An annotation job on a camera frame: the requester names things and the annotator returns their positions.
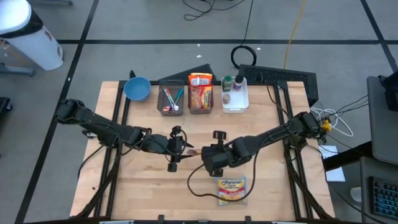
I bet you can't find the backlit keyboard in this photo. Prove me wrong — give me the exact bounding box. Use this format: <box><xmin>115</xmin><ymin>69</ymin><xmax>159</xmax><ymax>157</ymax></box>
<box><xmin>368</xmin><ymin>175</ymin><xmax>398</xmax><ymax>220</ymax></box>

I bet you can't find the orange ramen packet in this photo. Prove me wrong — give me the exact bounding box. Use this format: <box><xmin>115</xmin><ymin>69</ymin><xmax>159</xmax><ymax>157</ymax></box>
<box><xmin>188</xmin><ymin>73</ymin><xmax>214</xmax><ymax>88</ymax></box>

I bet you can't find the grey plastic bin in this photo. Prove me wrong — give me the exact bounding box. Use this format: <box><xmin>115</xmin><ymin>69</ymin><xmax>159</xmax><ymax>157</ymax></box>
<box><xmin>187</xmin><ymin>77</ymin><xmax>215</xmax><ymax>115</ymax></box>
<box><xmin>157</xmin><ymin>78</ymin><xmax>186</xmax><ymax>116</ymax></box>

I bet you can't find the black-lid spice jar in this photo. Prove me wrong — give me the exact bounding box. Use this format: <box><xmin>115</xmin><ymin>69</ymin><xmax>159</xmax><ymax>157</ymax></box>
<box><xmin>233</xmin><ymin>74</ymin><xmax>244</xmax><ymax>92</ymax></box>

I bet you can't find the white paper sheet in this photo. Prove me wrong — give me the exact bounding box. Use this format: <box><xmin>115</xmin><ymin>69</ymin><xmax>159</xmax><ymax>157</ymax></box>
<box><xmin>317</xmin><ymin>144</ymin><xmax>346</xmax><ymax>183</ymax></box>

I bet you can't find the black aluminium table frame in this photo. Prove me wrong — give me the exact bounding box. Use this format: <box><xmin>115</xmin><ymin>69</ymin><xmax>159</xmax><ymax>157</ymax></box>
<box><xmin>70</xmin><ymin>70</ymin><xmax>336</xmax><ymax>224</ymax></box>

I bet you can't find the dark grey desk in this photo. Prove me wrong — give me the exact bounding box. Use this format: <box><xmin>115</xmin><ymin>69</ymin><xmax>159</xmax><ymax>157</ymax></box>
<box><xmin>359</xmin><ymin>155</ymin><xmax>398</xmax><ymax>224</ymax></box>

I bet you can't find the black wedge-shaped panel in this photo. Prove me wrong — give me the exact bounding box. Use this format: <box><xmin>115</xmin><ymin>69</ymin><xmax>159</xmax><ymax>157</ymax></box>
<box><xmin>157</xmin><ymin>63</ymin><xmax>219</xmax><ymax>84</ymax></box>

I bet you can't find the blue ramen packet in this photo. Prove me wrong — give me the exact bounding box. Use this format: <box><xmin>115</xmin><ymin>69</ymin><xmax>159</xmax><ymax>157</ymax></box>
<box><xmin>217</xmin><ymin>175</ymin><xmax>249</xmax><ymax>207</ymax></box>

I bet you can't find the light-blue-handled spoon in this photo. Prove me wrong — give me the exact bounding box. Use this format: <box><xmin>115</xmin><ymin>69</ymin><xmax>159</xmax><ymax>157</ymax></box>
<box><xmin>164</xmin><ymin>88</ymin><xmax>180</xmax><ymax>112</ymax></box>

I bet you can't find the tangled black floor cable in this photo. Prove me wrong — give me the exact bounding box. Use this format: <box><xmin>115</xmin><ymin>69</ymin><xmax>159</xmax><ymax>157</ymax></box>
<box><xmin>182</xmin><ymin>0</ymin><xmax>249</xmax><ymax>22</ymax></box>

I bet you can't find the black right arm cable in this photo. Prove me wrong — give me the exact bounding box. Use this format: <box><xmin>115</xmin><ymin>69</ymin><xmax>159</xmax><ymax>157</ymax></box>
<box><xmin>186</xmin><ymin>144</ymin><xmax>259</xmax><ymax>203</ymax></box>

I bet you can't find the white trash can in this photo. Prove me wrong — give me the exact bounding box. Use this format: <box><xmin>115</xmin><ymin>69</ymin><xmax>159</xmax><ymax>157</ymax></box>
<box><xmin>0</xmin><ymin>0</ymin><xmax>64</xmax><ymax>72</ymax></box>

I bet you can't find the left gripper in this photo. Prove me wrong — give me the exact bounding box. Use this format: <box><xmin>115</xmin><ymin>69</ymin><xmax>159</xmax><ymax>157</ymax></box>
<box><xmin>167</xmin><ymin>125</ymin><xmax>195</xmax><ymax>173</ymax></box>

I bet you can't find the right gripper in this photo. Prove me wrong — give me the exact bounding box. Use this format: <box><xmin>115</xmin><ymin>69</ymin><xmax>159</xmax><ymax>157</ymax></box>
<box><xmin>201</xmin><ymin>130</ymin><xmax>234</xmax><ymax>177</ymax></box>

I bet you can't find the grey metal bar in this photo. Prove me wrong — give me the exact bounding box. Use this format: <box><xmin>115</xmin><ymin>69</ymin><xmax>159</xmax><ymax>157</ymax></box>
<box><xmin>27</xmin><ymin>0</ymin><xmax>75</xmax><ymax>6</ymax></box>

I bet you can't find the black support bar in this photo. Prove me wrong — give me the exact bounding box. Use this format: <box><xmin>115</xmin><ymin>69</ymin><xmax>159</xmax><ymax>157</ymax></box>
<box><xmin>322</xmin><ymin>141</ymin><xmax>373</xmax><ymax>172</ymax></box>

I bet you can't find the green-lid spice jar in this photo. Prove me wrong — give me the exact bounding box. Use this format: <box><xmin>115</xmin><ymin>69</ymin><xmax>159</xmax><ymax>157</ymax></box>
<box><xmin>223</xmin><ymin>75</ymin><xmax>234</xmax><ymax>93</ymax></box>

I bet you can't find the black caster base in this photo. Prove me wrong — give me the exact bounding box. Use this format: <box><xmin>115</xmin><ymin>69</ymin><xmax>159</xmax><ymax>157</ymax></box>
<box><xmin>0</xmin><ymin>96</ymin><xmax>13</xmax><ymax>113</ymax></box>

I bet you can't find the black hanging cable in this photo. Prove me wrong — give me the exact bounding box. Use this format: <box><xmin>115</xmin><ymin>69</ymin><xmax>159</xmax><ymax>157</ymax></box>
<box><xmin>243</xmin><ymin>0</ymin><xmax>254</xmax><ymax>43</ymax></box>

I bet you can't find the white computer mouse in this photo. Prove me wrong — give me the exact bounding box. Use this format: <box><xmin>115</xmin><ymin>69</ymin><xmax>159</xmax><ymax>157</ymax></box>
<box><xmin>349</xmin><ymin>186</ymin><xmax>363</xmax><ymax>203</ymax></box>

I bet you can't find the blue bowl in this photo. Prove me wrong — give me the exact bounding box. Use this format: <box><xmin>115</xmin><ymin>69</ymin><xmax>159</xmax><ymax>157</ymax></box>
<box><xmin>124</xmin><ymin>76</ymin><xmax>152</xmax><ymax>101</ymax></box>

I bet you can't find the grey furniture foot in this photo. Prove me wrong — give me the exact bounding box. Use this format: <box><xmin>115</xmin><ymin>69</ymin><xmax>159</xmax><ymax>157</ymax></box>
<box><xmin>0</xmin><ymin>62</ymin><xmax>35</xmax><ymax>77</ymax></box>

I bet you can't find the green-handled spoon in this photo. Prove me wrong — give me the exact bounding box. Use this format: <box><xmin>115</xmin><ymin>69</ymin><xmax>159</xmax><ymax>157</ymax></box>
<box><xmin>171</xmin><ymin>88</ymin><xmax>185</xmax><ymax>112</ymax></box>

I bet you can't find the red ramen packet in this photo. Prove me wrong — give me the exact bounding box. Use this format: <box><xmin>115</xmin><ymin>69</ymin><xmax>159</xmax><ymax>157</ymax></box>
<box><xmin>188</xmin><ymin>84</ymin><xmax>214</xmax><ymax>110</ymax></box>

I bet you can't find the white cable bundle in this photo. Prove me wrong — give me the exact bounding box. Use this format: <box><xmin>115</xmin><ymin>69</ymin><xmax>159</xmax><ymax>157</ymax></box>
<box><xmin>310</xmin><ymin>106</ymin><xmax>354</xmax><ymax>138</ymax></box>

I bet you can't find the yellow hanging cable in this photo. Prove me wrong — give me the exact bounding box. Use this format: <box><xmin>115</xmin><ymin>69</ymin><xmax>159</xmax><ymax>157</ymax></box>
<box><xmin>283</xmin><ymin>0</ymin><xmax>308</xmax><ymax>70</ymax></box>

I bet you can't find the teal-handled spoon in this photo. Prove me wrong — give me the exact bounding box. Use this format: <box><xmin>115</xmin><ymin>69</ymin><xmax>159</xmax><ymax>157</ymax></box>
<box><xmin>170</xmin><ymin>89</ymin><xmax>183</xmax><ymax>111</ymax></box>

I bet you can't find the coiled black cable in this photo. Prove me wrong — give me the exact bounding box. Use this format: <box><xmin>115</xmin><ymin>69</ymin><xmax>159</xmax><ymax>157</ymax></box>
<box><xmin>230</xmin><ymin>45</ymin><xmax>257</xmax><ymax>70</ymax></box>

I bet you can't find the white plastic bin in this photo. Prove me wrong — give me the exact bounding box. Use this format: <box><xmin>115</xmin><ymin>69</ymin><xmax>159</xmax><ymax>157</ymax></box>
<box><xmin>221</xmin><ymin>76</ymin><xmax>250</xmax><ymax>114</ymax></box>

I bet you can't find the black desktop device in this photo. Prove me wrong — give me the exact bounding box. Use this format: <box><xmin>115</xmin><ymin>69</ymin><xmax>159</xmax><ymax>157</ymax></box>
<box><xmin>377</xmin><ymin>70</ymin><xmax>398</xmax><ymax>112</ymax></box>

